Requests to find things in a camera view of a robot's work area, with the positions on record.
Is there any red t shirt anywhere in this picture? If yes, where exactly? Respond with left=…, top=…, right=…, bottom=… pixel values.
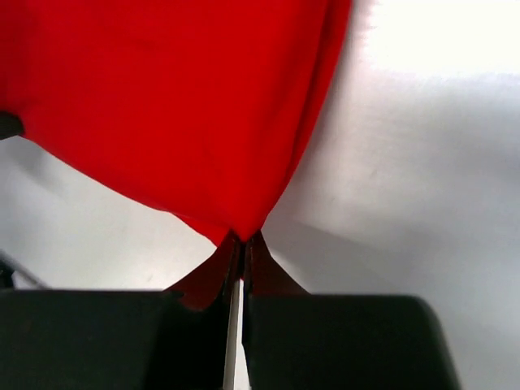
left=0, top=0, right=354, bottom=247

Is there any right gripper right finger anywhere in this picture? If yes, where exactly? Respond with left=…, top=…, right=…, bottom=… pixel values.
left=242, top=234, right=460, bottom=389

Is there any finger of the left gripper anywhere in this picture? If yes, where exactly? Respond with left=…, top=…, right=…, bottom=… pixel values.
left=0, top=112, right=24, bottom=141

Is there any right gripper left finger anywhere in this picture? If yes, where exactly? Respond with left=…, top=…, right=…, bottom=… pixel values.
left=1, top=235, right=240, bottom=389

